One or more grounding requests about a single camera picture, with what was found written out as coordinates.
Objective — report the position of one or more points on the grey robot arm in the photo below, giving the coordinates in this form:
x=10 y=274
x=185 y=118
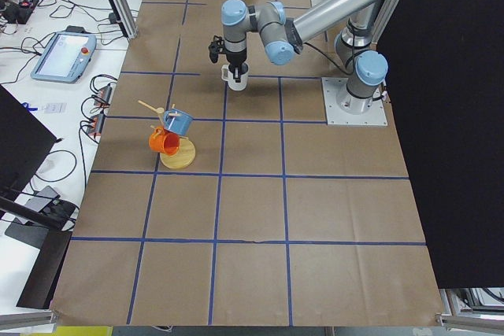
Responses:
x=284 y=37

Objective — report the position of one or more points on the blue mug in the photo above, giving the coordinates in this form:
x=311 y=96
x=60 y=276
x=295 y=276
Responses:
x=177 y=121

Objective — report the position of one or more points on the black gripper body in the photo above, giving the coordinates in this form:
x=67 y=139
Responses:
x=235 y=59

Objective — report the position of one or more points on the white mug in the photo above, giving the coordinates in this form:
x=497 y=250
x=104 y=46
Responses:
x=227 y=77

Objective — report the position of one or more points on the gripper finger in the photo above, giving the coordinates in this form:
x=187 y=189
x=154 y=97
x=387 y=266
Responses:
x=236 y=74

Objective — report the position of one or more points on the black monitor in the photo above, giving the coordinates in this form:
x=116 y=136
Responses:
x=25 y=144

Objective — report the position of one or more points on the blue teach pendant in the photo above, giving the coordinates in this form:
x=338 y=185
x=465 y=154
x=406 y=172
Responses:
x=65 y=58

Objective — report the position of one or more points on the orange mug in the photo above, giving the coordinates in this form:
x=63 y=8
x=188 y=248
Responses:
x=164 y=141

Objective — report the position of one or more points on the wooden mug tree stand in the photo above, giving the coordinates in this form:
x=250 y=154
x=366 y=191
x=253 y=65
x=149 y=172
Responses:
x=186 y=153

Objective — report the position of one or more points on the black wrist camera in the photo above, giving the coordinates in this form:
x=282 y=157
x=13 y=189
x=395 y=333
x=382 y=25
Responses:
x=216 y=48

